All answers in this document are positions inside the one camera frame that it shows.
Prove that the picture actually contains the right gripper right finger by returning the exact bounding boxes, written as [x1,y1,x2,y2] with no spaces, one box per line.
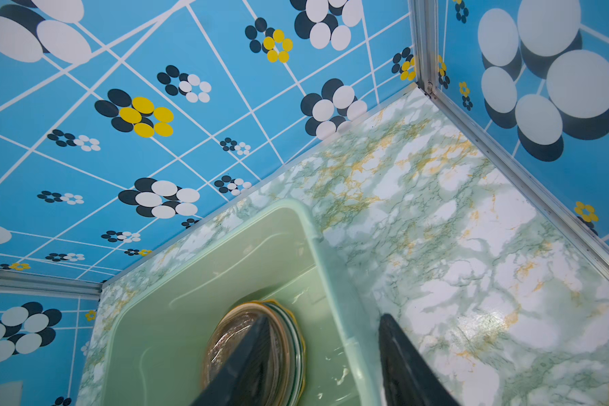
[378,314,458,406]

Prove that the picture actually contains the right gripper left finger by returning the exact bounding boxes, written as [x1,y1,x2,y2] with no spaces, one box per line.
[192,316,271,406]

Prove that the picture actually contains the greenish glass plate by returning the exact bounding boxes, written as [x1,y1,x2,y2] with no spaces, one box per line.
[201,300,306,405]

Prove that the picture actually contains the light green plastic bin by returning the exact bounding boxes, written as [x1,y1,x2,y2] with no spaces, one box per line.
[96,199,382,405]

